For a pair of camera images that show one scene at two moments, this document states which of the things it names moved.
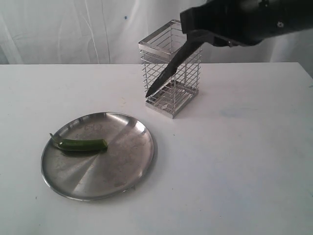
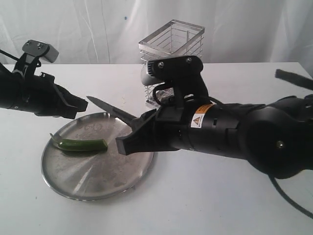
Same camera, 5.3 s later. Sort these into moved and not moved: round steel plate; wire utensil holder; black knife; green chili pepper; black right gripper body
Moved: black knife; black right gripper body
Not moved: green chili pepper; round steel plate; wire utensil holder
